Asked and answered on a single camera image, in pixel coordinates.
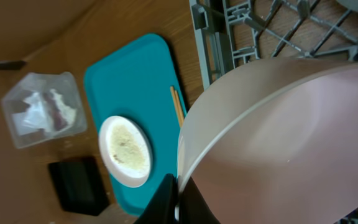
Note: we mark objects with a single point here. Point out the large white plate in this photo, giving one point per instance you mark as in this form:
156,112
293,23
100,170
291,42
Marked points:
125,151

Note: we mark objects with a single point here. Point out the teal serving tray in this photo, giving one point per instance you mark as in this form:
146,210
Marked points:
134,82

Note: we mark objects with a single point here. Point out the wooden chopstick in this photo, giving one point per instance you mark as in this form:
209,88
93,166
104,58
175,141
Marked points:
175,103
180,111

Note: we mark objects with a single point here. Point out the clear plastic bin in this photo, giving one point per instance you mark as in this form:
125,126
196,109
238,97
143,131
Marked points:
13,103

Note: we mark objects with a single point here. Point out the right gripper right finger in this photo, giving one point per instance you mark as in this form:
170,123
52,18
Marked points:
192,207

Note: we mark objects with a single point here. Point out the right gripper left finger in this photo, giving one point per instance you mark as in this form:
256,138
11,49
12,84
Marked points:
161,208

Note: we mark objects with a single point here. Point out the red sauce packet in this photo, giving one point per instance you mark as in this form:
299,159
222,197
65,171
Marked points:
58,121

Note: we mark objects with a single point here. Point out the white napkin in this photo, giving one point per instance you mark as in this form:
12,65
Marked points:
66,113
34,118

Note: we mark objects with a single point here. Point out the black tray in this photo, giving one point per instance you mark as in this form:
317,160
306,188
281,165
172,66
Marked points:
79,186

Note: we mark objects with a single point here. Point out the small pink plate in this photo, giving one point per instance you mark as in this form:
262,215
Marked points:
275,141

